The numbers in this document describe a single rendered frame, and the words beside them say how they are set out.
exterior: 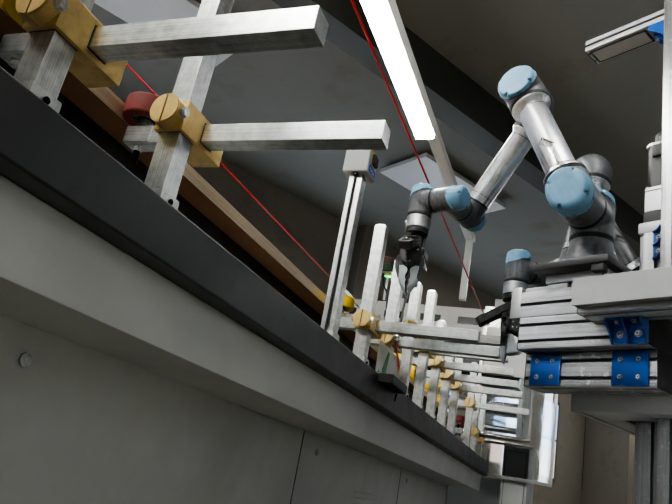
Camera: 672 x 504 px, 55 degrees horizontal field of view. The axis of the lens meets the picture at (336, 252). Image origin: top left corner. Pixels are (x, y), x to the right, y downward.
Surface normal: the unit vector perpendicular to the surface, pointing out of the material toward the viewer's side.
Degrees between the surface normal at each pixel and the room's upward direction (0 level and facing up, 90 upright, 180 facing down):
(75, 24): 90
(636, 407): 90
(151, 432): 90
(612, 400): 90
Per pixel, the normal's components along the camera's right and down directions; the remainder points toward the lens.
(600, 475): -0.75, -0.35
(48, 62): 0.93, 0.05
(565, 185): -0.59, -0.26
